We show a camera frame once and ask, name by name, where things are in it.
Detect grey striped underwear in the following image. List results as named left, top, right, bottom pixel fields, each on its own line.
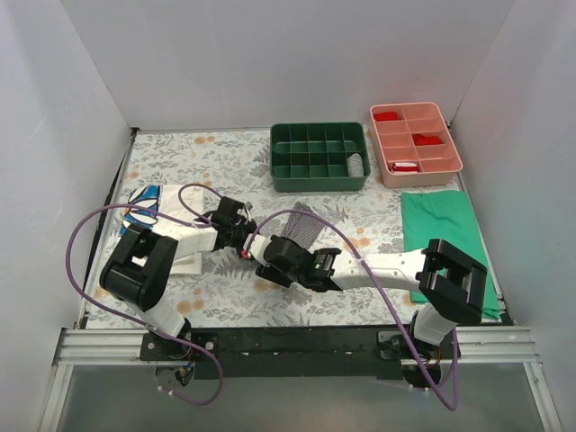
left=346, top=153, right=365, bottom=178
left=281, top=202, right=325, bottom=249

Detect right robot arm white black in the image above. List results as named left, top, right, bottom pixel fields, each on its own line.
left=241, top=235, right=487, bottom=358

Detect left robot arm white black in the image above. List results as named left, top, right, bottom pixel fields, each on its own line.
left=99, top=197, right=257, bottom=360

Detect rolled grey striped underwear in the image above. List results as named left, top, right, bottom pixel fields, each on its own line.
left=346, top=153, right=365, bottom=178

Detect white cloth with blue flower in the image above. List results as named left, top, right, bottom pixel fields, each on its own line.
left=117, top=183, right=208, bottom=276

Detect floral patterned table mat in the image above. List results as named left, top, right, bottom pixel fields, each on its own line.
left=85, top=128, right=508, bottom=329

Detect dark green divided organizer tray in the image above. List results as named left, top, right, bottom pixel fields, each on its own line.
left=270, top=122, right=371, bottom=193

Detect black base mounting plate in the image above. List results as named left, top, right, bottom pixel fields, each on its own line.
left=141, top=326, right=464, bottom=382

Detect red white rolled cloth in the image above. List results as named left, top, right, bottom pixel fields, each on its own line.
left=389, top=161, right=419, bottom=174

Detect green folded cloth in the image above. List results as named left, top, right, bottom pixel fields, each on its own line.
left=400, top=189, right=503, bottom=319

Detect red rolled cloth top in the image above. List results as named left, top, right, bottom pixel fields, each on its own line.
left=373, top=111, right=400, bottom=122

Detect pink divided organizer tray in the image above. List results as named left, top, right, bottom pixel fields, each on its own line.
left=369, top=102, right=464, bottom=188

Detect red rolled cloth middle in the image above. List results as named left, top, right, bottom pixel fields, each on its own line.
left=411, top=133, right=444, bottom=147

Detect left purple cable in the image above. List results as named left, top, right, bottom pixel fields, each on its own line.
left=65, top=183, right=225, bottom=405

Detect purple cable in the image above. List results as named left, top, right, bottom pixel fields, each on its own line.
left=242, top=209, right=461, bottom=411
left=65, top=183, right=225, bottom=405

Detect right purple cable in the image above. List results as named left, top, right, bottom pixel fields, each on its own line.
left=242, top=209, right=461, bottom=411

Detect aluminium frame rail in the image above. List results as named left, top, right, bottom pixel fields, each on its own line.
left=40, top=325, right=562, bottom=431

